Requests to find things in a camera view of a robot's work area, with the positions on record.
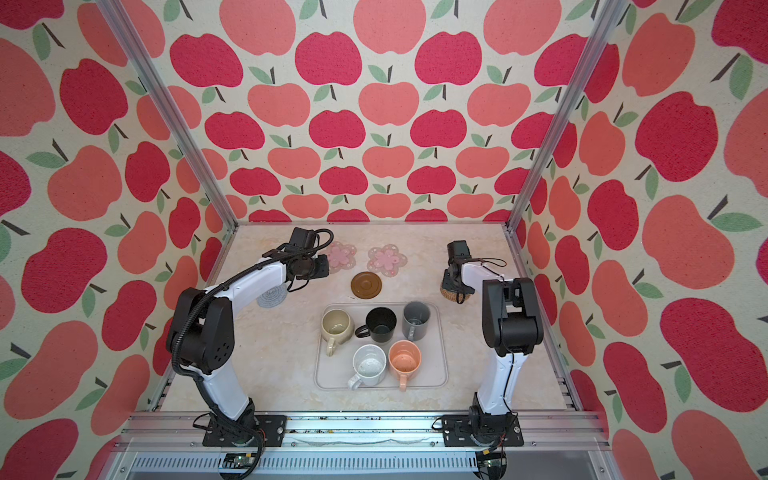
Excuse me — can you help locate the pink flower coaster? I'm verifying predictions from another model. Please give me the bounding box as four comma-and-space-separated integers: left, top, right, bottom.
367, 244, 408, 278
326, 241, 357, 274

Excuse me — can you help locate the woven rattan round coaster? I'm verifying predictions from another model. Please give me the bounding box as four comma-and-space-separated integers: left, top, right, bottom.
440, 287, 474, 305

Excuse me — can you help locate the grey round coaster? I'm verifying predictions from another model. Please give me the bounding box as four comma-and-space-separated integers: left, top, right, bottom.
257, 284, 288, 309

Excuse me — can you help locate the brown wooden round coaster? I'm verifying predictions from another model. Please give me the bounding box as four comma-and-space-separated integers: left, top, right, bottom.
350, 271, 382, 299

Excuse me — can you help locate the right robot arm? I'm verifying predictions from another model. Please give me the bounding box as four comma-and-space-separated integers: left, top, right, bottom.
433, 240, 544, 450

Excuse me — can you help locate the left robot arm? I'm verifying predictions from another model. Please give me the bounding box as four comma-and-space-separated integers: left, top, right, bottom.
166, 227, 334, 445

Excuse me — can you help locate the grey mug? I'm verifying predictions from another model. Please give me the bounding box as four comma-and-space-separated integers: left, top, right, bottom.
402, 301, 431, 342

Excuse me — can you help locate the beige mug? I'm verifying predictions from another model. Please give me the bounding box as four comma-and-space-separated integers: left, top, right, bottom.
321, 309, 354, 356

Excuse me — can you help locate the black mug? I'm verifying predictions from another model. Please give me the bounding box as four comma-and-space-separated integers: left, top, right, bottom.
354, 307, 397, 343

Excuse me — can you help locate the clear plastic tray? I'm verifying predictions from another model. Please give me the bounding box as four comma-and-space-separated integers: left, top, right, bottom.
314, 302, 449, 391

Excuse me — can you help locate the peach pink mug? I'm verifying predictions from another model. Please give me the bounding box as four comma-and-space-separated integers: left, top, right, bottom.
388, 340, 422, 392

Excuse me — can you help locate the white mug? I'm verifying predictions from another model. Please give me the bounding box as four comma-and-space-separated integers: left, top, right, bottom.
347, 344, 387, 390

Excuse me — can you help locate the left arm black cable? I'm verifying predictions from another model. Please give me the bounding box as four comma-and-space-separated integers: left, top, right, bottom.
170, 227, 335, 480

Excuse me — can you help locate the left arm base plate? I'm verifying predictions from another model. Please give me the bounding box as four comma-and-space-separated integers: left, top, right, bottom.
202, 413, 287, 448

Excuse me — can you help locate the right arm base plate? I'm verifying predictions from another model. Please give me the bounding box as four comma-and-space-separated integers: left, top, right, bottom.
433, 413, 525, 449

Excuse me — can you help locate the aluminium front rail frame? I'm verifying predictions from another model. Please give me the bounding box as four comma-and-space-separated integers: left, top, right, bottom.
96, 410, 622, 479

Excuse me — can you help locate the left aluminium corner post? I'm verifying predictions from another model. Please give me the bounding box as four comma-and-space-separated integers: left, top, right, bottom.
96, 1, 238, 233

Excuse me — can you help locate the aluminium corner post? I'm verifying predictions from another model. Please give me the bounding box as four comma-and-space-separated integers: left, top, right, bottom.
504, 0, 629, 234
96, 1, 238, 233

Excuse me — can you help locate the right aluminium corner post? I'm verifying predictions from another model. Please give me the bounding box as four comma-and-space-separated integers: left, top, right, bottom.
504, 0, 629, 234

